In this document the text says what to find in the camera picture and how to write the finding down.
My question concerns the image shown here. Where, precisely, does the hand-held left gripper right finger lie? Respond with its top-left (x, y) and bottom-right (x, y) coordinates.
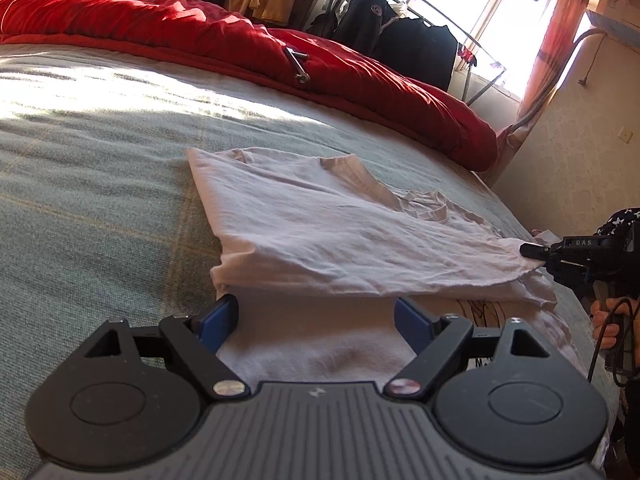
top-left (383, 297), bottom-right (552, 401)

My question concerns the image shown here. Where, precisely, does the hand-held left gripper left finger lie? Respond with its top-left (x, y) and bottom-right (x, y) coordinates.
top-left (84, 293), bottom-right (250, 402)

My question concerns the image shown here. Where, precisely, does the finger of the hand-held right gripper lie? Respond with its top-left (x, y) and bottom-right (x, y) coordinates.
top-left (519, 241), bottom-right (553, 262)

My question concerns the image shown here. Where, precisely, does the white t-shirt hand print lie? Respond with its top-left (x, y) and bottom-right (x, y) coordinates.
top-left (187, 146), bottom-right (576, 391)

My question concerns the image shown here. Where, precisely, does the metal clothes drying rack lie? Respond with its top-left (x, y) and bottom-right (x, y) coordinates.
top-left (327, 0), bottom-right (506, 106)

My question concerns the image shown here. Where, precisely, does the person's right hand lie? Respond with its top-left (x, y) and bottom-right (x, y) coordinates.
top-left (590, 296), bottom-right (617, 350)

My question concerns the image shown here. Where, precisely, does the dark star-patterned cloth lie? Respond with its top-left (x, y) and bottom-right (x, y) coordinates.
top-left (597, 206), bottom-right (640, 241)

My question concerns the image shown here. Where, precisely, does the bed with green checked sheet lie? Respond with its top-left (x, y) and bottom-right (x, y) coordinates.
top-left (0, 42), bottom-right (618, 466)

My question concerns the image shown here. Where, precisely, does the orange curtain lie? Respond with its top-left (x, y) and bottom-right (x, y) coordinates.
top-left (495, 0), bottom-right (601, 186)

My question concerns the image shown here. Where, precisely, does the black hanging sweater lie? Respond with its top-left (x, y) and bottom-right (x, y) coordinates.
top-left (380, 16), bottom-right (458, 93)

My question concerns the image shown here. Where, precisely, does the window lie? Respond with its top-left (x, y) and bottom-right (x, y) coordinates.
top-left (270, 0), bottom-right (556, 106)

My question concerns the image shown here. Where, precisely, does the white air conditioner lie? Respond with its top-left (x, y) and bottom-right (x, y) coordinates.
top-left (587, 7), bottom-right (640, 36)

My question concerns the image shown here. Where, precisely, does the small metal tool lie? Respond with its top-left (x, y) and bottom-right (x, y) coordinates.
top-left (284, 46), bottom-right (311, 83)

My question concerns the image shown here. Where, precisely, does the black jacket with round patch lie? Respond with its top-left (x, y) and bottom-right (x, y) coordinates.
top-left (310, 0), bottom-right (401, 58)

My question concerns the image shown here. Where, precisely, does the red duvet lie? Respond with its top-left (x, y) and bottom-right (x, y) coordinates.
top-left (0, 0), bottom-right (499, 173)

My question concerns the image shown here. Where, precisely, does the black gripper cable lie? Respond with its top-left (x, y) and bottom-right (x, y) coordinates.
top-left (586, 297), bottom-right (637, 383)

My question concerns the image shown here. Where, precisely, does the grey hose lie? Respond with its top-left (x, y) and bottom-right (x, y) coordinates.
top-left (512, 29), bottom-right (608, 133)

